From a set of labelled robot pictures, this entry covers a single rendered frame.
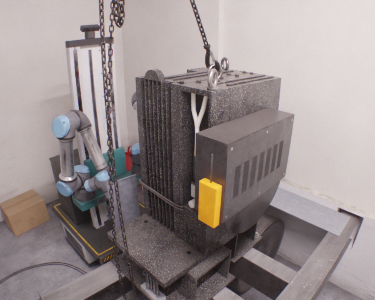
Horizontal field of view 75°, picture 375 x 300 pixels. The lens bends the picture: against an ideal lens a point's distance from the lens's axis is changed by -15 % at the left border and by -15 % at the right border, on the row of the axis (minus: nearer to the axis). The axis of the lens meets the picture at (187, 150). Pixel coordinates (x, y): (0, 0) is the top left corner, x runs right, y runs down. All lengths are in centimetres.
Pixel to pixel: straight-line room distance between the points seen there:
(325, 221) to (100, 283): 145
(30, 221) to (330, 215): 273
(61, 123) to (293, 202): 162
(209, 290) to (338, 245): 86
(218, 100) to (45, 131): 246
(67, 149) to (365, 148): 185
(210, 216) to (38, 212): 238
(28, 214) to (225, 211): 240
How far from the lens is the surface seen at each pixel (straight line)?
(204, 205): 94
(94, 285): 152
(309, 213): 204
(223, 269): 146
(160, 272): 121
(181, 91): 102
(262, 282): 165
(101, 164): 174
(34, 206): 304
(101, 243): 225
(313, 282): 158
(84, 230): 240
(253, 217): 120
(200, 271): 125
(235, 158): 88
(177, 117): 106
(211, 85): 92
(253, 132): 93
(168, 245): 132
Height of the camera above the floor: 181
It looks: 24 degrees down
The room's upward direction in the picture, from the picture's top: straight up
